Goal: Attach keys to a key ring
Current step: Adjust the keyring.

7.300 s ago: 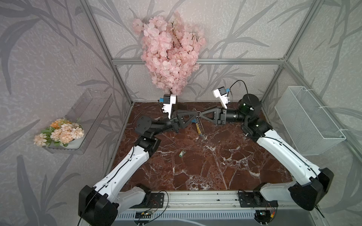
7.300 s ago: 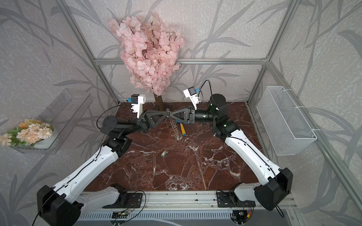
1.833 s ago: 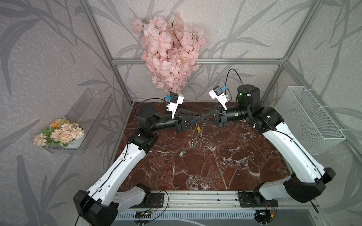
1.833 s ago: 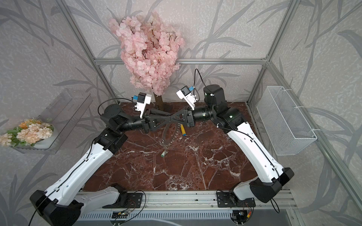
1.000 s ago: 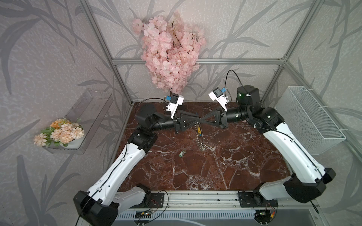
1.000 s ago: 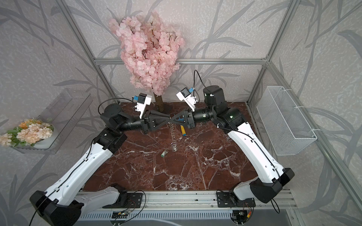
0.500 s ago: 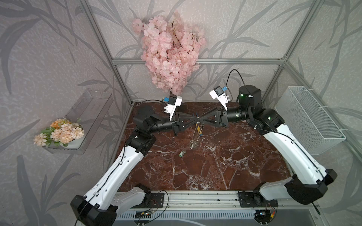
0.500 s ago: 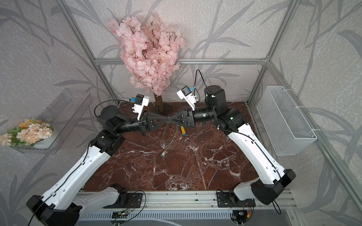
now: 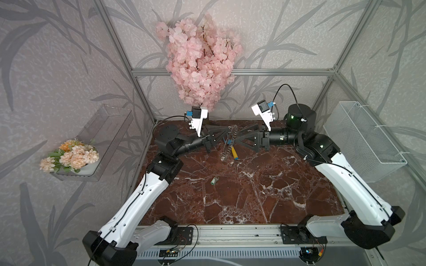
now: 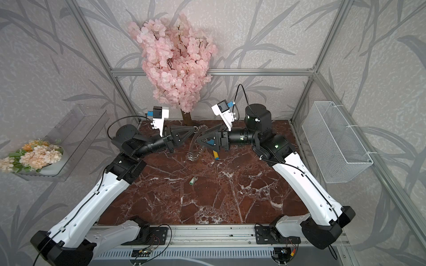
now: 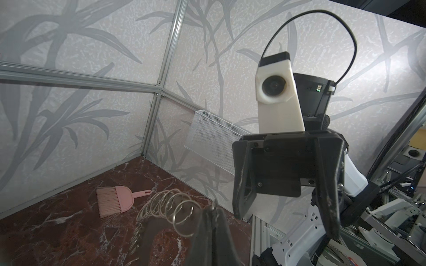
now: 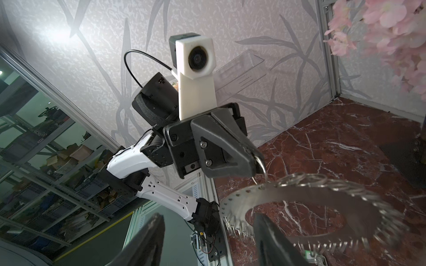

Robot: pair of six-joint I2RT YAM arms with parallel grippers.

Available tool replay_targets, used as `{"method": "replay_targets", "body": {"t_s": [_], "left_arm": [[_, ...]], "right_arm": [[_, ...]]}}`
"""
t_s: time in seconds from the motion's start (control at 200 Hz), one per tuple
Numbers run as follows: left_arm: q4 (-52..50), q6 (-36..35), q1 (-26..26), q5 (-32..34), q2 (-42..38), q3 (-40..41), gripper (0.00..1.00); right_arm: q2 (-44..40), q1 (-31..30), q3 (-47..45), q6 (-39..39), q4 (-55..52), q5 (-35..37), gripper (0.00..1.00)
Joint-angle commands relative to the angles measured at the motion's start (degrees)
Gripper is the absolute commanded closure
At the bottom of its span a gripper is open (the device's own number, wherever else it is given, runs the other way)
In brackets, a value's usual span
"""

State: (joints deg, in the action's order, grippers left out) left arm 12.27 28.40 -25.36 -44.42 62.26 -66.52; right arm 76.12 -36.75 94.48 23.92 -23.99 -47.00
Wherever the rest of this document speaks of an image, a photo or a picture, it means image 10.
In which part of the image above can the key with green tag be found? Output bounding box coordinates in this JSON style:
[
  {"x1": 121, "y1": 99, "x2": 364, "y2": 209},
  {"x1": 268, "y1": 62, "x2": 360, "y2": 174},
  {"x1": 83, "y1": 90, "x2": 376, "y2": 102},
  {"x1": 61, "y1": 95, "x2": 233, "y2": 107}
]
[{"x1": 189, "y1": 177, "x2": 198, "y2": 186}]

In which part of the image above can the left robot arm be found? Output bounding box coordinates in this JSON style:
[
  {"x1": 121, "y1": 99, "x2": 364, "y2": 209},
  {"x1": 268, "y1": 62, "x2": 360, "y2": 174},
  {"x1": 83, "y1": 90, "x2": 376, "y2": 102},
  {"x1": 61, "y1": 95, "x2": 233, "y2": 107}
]
[{"x1": 31, "y1": 125, "x2": 196, "y2": 266}]

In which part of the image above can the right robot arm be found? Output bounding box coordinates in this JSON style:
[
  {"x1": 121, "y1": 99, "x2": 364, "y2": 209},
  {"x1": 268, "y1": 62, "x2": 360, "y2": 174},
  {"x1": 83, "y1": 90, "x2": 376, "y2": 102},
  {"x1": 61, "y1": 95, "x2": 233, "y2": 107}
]
[{"x1": 196, "y1": 100, "x2": 356, "y2": 249}]

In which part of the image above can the blue yellow garden fork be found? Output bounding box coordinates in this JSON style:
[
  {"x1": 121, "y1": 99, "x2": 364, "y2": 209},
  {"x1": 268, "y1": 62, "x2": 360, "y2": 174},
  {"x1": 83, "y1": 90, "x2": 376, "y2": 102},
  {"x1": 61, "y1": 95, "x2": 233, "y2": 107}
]
[{"x1": 206, "y1": 139, "x2": 219, "y2": 160}]

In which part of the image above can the pink cherry blossom tree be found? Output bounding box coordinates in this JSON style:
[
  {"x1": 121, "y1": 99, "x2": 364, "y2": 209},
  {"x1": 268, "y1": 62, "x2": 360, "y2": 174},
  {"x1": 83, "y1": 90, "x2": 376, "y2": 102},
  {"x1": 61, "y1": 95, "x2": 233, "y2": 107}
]
[{"x1": 128, "y1": 13, "x2": 218, "y2": 126}]

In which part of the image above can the peach flower bouquet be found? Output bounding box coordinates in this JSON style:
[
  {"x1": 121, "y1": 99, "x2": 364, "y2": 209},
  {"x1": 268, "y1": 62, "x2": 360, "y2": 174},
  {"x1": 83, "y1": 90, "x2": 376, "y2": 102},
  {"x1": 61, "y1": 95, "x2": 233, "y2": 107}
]
[{"x1": 1, "y1": 139, "x2": 64, "y2": 174}]

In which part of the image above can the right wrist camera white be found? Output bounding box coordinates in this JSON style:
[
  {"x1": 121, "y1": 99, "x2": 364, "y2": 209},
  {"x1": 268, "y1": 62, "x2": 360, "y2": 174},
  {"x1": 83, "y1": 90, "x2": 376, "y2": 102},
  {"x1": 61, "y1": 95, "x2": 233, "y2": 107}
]
[{"x1": 211, "y1": 100, "x2": 235, "y2": 131}]

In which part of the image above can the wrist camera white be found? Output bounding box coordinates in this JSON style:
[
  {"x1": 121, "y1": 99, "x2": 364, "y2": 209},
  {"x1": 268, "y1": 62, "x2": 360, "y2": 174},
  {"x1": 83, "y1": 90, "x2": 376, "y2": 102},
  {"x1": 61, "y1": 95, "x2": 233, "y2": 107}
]
[
  {"x1": 147, "y1": 106, "x2": 170, "y2": 137},
  {"x1": 211, "y1": 100, "x2": 235, "y2": 131}
]

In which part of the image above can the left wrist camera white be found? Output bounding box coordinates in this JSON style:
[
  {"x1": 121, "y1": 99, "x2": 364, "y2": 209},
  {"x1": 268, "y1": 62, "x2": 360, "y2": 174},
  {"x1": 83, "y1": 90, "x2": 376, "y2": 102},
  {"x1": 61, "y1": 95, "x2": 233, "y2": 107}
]
[{"x1": 147, "y1": 106, "x2": 170, "y2": 137}]

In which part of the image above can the clear acrylic wall shelf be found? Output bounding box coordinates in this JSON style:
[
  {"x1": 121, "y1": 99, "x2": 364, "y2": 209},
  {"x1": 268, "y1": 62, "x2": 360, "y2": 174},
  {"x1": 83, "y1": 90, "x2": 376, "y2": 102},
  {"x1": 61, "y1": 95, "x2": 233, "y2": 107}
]
[{"x1": 17, "y1": 104, "x2": 109, "y2": 182}]

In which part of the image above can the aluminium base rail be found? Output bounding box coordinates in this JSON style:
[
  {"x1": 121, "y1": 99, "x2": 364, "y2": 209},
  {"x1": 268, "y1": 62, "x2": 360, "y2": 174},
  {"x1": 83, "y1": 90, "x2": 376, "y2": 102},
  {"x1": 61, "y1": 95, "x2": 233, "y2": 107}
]
[{"x1": 89, "y1": 223, "x2": 350, "y2": 249}]

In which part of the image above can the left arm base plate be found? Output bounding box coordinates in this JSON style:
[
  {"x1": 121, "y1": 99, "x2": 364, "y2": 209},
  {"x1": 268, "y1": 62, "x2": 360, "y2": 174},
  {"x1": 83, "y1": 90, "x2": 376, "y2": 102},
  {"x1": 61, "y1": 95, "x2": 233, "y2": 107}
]
[{"x1": 122, "y1": 227, "x2": 170, "y2": 246}]

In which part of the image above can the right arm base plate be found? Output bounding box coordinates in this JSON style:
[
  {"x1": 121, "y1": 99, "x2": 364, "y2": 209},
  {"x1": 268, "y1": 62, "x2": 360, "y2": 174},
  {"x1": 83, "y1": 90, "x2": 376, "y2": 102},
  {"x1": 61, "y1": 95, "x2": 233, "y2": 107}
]
[{"x1": 254, "y1": 224, "x2": 301, "y2": 245}]

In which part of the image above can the white wire mesh basket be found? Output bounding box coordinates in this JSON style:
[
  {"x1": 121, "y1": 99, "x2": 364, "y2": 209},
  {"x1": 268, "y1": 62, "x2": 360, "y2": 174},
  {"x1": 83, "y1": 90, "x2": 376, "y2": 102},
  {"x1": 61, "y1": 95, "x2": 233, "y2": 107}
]
[{"x1": 302, "y1": 101, "x2": 373, "y2": 184}]

